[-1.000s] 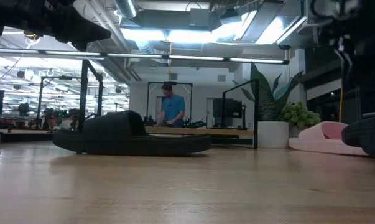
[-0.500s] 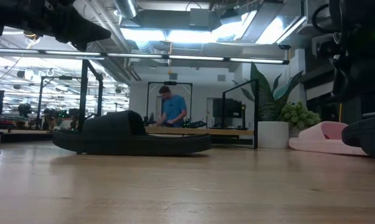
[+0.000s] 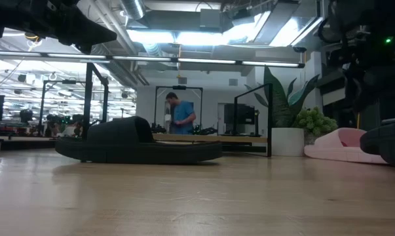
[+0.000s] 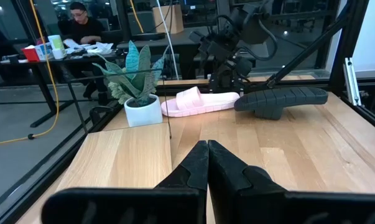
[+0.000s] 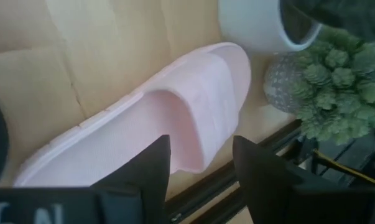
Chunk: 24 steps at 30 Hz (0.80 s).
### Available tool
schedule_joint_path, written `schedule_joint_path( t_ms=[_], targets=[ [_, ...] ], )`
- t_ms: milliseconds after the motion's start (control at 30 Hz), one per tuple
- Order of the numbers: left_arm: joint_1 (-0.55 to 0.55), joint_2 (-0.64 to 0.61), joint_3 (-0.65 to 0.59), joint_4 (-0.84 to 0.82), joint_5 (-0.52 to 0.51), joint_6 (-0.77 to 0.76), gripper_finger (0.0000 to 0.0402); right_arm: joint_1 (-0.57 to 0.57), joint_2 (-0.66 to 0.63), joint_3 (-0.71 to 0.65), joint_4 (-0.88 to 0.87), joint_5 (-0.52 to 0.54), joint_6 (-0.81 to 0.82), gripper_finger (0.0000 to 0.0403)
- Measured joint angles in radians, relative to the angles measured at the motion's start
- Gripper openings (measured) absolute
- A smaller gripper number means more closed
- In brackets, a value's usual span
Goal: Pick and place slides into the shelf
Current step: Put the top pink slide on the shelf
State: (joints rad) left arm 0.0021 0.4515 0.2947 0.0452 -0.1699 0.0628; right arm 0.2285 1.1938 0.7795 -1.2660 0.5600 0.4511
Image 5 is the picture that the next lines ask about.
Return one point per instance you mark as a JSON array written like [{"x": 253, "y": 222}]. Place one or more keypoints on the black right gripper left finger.
[{"x": 143, "y": 174}]

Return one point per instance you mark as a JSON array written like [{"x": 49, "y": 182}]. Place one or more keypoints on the light green bushy plant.
[{"x": 342, "y": 90}]

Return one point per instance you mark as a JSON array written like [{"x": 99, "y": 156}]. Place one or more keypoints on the grey speckled plant pot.
[{"x": 279, "y": 87}]

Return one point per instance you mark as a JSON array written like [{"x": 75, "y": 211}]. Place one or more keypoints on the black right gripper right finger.
[{"x": 262, "y": 186}]

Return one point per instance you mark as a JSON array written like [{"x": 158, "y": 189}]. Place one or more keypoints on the white plant pot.
[{"x": 249, "y": 25}]

